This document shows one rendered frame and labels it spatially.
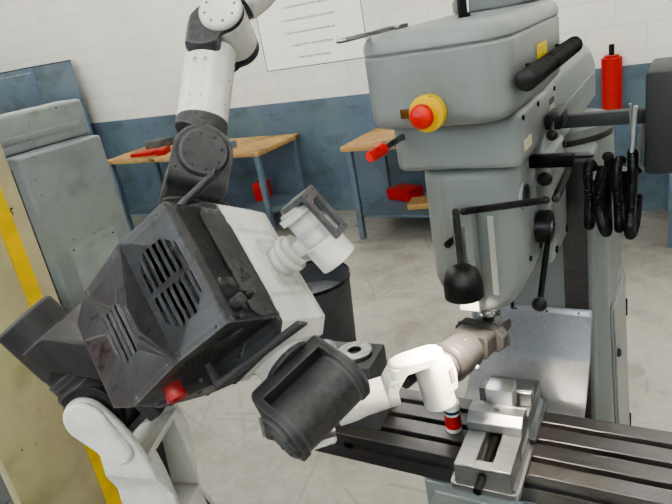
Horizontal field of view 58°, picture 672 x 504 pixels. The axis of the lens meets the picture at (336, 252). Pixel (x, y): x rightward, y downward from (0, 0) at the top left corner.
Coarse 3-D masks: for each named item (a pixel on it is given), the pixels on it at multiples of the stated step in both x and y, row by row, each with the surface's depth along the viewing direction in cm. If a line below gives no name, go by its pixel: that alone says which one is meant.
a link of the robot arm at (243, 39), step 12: (252, 0) 109; (264, 0) 110; (252, 12) 111; (240, 24) 106; (228, 36) 107; (240, 36) 108; (252, 36) 112; (240, 48) 111; (252, 48) 113; (240, 60) 114
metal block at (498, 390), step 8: (488, 384) 142; (496, 384) 141; (504, 384) 141; (512, 384) 140; (488, 392) 140; (496, 392) 139; (504, 392) 138; (512, 392) 139; (488, 400) 141; (496, 400) 140; (504, 400) 139; (512, 400) 139
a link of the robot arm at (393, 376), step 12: (420, 348) 122; (432, 348) 120; (396, 360) 120; (408, 360) 118; (420, 360) 117; (432, 360) 117; (384, 372) 120; (396, 372) 117; (408, 372) 117; (384, 384) 118; (396, 384) 117; (396, 396) 118
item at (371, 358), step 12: (348, 348) 157; (360, 348) 157; (372, 348) 158; (384, 348) 159; (360, 360) 152; (372, 360) 152; (384, 360) 159; (372, 372) 151; (360, 420) 157; (372, 420) 155; (384, 420) 158
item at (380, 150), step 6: (396, 138) 112; (402, 138) 114; (378, 144) 107; (384, 144) 107; (390, 144) 109; (372, 150) 104; (378, 150) 105; (384, 150) 106; (366, 156) 104; (372, 156) 103; (378, 156) 104
